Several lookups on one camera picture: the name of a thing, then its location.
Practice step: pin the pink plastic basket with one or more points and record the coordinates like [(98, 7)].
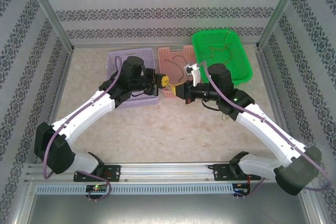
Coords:
[(168, 69)]

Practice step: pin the purple plastic basket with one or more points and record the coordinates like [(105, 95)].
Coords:
[(141, 103)]

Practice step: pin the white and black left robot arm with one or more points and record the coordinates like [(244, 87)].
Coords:
[(86, 113)]

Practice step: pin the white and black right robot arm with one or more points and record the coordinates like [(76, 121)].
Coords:
[(262, 129)]

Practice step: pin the green plastic basket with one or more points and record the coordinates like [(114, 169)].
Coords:
[(236, 69)]

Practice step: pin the aluminium table edge beam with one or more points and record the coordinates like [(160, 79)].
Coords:
[(270, 77), (67, 72)]

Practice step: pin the small circuit board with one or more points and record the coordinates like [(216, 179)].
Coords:
[(241, 190), (97, 188)]

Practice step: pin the grey metal panel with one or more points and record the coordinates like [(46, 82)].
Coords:
[(168, 211)]

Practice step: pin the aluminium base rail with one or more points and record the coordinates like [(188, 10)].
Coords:
[(165, 171)]

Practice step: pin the aluminium frame post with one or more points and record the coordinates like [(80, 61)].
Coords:
[(47, 6), (283, 6)]

